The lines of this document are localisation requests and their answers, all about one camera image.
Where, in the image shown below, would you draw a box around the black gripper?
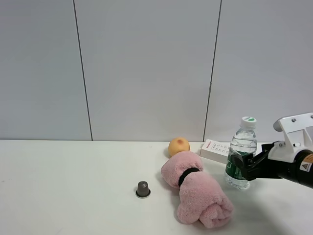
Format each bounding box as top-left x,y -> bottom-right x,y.
231,141 -> 297,181

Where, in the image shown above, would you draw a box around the clear water bottle green label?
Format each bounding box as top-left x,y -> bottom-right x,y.
224,117 -> 257,190

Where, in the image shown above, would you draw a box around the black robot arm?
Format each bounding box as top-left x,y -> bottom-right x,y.
230,141 -> 313,188

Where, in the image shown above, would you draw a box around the white cardboard box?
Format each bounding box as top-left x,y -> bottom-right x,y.
200,139 -> 230,164

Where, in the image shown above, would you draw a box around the black elastic band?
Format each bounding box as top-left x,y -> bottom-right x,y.
178,167 -> 200,187

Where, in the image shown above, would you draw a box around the rolled pink towel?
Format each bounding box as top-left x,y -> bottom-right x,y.
161,151 -> 233,229

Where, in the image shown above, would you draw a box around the orange peach fruit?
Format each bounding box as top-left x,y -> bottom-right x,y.
168,137 -> 190,157

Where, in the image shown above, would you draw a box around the grey coffee capsule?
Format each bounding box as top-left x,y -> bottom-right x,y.
135,181 -> 151,198

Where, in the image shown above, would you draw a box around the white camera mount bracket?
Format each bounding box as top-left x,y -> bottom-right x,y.
268,113 -> 313,163

